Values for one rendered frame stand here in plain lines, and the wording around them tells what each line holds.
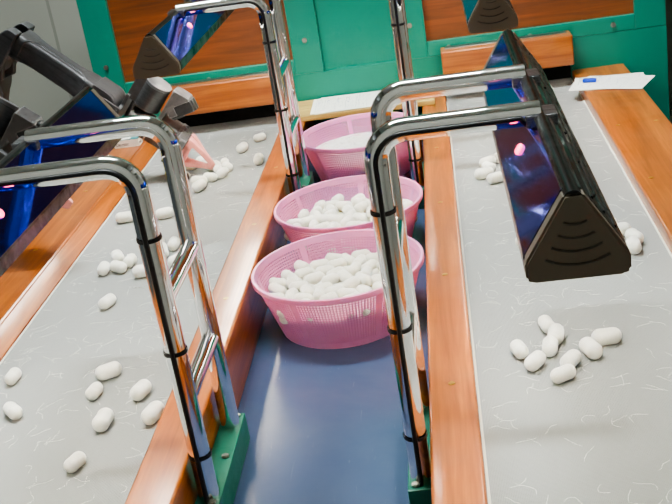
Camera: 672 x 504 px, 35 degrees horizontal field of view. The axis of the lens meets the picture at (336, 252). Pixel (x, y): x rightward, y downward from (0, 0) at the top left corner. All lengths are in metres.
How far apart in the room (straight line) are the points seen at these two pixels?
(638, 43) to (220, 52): 0.98
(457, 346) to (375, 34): 1.34
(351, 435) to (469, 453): 0.26
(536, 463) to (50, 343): 0.79
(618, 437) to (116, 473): 0.56
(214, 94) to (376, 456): 1.42
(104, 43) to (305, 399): 1.41
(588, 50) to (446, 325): 1.31
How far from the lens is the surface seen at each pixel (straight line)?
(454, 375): 1.28
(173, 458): 1.22
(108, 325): 1.65
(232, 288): 1.62
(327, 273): 1.67
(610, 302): 1.48
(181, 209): 1.23
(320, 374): 1.51
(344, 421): 1.40
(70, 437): 1.38
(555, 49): 2.52
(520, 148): 1.01
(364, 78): 2.58
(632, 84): 2.41
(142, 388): 1.40
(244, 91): 2.56
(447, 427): 1.18
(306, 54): 2.58
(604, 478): 1.13
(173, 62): 1.81
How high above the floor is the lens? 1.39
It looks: 22 degrees down
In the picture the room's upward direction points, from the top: 9 degrees counter-clockwise
